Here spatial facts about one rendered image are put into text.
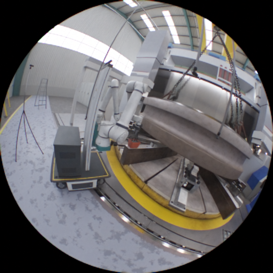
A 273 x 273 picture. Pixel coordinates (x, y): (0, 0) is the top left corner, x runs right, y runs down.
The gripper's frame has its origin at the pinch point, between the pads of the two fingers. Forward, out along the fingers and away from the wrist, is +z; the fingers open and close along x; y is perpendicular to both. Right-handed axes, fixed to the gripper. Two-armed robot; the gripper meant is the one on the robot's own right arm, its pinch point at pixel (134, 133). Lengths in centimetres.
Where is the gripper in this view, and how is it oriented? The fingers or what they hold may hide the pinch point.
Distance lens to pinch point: 170.1
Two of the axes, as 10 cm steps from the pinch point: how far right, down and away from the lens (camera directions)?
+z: -3.3, 8.9, 3.2
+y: -7.7, -0.5, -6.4
